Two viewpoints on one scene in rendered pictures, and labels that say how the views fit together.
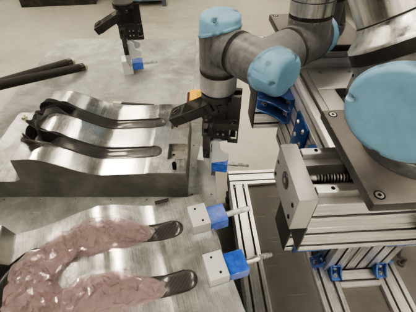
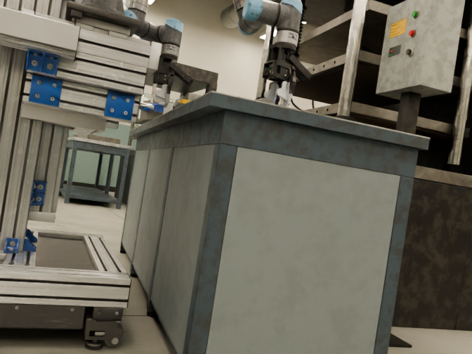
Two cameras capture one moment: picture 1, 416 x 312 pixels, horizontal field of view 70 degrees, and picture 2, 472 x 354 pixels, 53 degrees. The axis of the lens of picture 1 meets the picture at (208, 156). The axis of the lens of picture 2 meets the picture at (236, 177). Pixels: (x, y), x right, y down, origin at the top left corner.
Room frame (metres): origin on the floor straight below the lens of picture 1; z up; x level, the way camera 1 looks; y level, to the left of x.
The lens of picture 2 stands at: (2.49, -0.31, 0.58)
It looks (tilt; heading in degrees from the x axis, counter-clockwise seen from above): 0 degrees down; 161
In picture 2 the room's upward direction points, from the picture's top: 9 degrees clockwise
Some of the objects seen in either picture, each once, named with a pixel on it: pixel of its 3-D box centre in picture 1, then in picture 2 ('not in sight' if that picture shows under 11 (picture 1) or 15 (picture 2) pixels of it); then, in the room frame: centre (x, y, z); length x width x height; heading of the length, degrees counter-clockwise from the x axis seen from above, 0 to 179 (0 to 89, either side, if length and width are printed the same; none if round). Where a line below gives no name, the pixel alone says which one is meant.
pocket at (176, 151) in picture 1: (178, 156); not in sight; (0.50, 0.07, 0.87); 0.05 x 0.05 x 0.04; 0
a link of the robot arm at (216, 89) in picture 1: (218, 80); (170, 52); (0.53, -0.02, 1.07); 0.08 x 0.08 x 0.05
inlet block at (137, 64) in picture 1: (140, 63); not in sight; (1.04, 0.26, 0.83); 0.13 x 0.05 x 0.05; 103
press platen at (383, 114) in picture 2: not in sight; (352, 126); (-0.04, 1.23, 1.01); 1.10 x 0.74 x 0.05; 0
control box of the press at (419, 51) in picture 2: not in sight; (399, 169); (0.78, 1.00, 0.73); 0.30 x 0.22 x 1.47; 0
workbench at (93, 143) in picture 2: not in sight; (87, 167); (-4.42, -0.17, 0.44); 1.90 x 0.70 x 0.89; 7
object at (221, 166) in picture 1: (223, 162); (156, 108); (0.52, -0.04, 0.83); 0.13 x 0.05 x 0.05; 82
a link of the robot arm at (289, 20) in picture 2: not in sight; (289, 17); (1.03, 0.28, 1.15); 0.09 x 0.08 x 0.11; 86
